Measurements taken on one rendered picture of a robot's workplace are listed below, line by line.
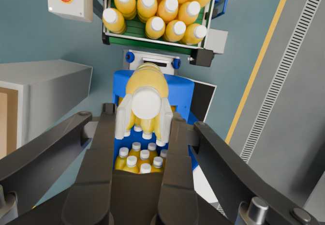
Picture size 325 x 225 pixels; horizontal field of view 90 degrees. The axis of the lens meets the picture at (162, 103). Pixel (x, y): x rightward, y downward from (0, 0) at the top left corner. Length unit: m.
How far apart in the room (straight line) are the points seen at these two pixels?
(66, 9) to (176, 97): 0.42
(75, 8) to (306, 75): 2.40
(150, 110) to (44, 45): 1.72
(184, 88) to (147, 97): 0.30
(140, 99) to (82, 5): 0.46
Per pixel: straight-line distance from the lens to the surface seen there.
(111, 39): 0.79
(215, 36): 0.90
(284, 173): 3.05
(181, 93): 0.49
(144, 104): 0.21
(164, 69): 0.76
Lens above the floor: 1.68
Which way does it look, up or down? 72 degrees down
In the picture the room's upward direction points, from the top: 156 degrees clockwise
